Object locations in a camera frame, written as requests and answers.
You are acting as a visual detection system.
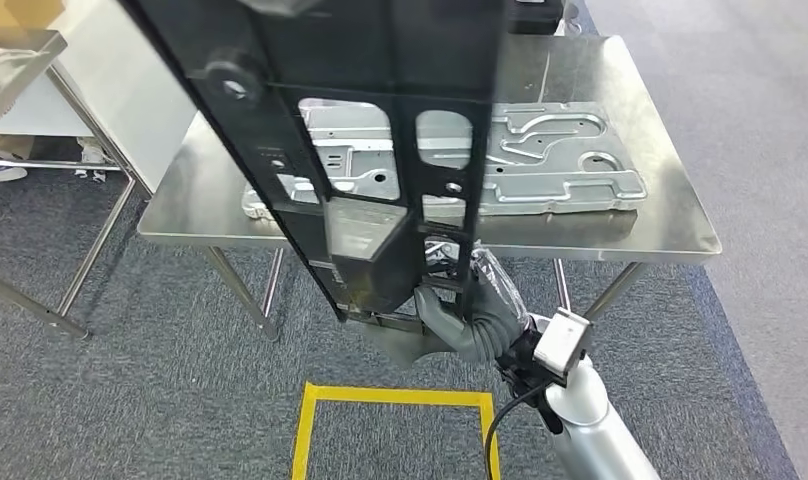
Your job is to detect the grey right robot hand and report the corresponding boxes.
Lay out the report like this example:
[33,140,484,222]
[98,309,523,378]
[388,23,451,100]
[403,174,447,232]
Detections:
[413,239,531,364]

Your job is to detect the black plastic panel part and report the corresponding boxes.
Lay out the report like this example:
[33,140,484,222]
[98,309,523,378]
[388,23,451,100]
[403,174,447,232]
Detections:
[119,0,511,369]

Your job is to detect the stainless steel workbench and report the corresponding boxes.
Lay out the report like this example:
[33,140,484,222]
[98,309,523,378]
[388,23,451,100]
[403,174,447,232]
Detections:
[136,33,723,342]

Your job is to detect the stamped sheet metal plate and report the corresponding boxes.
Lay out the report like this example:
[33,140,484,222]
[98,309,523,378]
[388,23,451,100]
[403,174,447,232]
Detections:
[241,100,648,223]

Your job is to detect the person's foot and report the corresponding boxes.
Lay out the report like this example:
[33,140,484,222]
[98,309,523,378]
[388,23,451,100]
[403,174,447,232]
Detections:
[0,148,29,184]
[74,135,114,184]

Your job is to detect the white panel board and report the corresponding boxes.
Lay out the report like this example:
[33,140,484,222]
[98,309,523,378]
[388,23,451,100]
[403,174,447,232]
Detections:
[0,0,200,195]

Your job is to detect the steel side table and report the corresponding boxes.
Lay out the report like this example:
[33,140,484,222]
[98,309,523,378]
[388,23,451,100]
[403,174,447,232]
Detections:
[0,29,155,340]

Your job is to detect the tan cardboard box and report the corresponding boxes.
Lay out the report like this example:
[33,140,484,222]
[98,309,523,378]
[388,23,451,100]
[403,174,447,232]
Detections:
[3,0,67,28]

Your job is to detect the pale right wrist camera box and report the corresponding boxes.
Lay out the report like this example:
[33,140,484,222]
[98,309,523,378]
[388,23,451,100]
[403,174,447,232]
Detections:
[533,307,594,389]

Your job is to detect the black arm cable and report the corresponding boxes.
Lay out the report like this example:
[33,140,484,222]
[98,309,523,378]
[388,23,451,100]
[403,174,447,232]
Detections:
[483,382,551,480]

